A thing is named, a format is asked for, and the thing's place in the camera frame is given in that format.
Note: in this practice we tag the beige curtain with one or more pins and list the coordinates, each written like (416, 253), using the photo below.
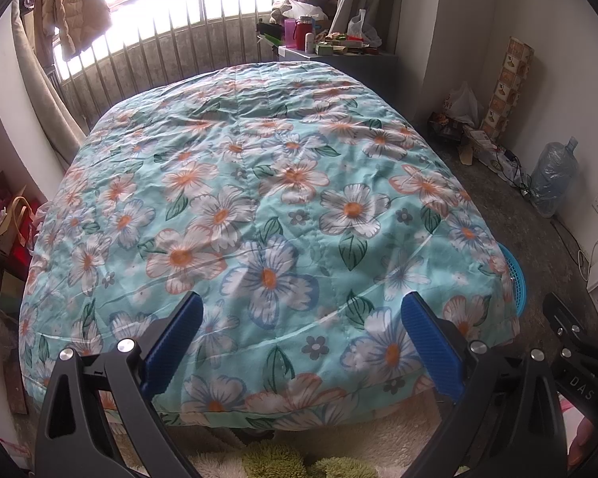
(45, 89)

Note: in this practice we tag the blue plastic basket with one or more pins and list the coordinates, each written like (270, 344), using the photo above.
(518, 279)

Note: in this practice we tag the red bottle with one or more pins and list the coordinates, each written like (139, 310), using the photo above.
(304, 35)

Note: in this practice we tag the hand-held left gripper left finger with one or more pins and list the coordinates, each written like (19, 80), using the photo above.
(174, 338)

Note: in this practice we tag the crumpled white plastic bag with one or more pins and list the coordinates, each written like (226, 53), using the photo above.
(462, 104)

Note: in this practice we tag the pink cup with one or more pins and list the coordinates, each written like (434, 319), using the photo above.
(289, 34)

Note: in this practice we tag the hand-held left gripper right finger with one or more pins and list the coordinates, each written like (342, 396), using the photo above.
(431, 343)

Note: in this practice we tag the tan paper bag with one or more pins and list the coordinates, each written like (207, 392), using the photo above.
(17, 224)

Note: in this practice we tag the tall patterned box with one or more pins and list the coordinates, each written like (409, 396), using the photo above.
(508, 84)

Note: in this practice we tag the cream and green rug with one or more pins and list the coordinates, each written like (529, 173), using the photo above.
(289, 458)

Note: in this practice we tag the pile of clothes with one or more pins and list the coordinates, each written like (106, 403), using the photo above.
(304, 0)

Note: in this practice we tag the tan puffer jacket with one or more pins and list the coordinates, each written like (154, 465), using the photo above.
(70, 5)

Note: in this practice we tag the cluttered grey side cabinet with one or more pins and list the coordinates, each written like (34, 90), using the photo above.
(359, 74)

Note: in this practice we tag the floral quilt covered table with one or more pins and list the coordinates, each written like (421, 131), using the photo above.
(279, 184)

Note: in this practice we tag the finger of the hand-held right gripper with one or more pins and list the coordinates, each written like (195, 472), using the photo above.
(570, 328)

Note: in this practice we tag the metal window railing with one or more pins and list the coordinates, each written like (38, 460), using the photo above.
(179, 40)

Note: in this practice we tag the person's right hand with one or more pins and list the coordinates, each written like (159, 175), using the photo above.
(588, 440)

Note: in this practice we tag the large blue water jug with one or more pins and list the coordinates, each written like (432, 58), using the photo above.
(553, 179)

